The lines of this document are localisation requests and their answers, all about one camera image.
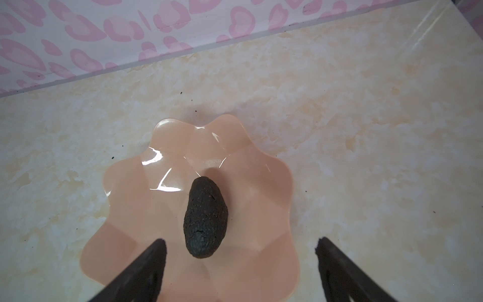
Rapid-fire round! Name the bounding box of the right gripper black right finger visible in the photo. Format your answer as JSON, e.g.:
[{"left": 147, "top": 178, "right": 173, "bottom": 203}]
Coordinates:
[{"left": 315, "top": 237, "right": 396, "bottom": 302}]

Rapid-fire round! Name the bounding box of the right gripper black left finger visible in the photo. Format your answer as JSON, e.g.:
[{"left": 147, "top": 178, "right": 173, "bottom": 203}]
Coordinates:
[{"left": 89, "top": 239, "right": 167, "bottom": 302}]

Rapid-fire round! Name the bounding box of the pink scalloped fruit bowl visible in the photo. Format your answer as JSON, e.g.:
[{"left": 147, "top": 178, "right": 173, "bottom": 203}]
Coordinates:
[{"left": 80, "top": 115, "right": 300, "bottom": 301}]

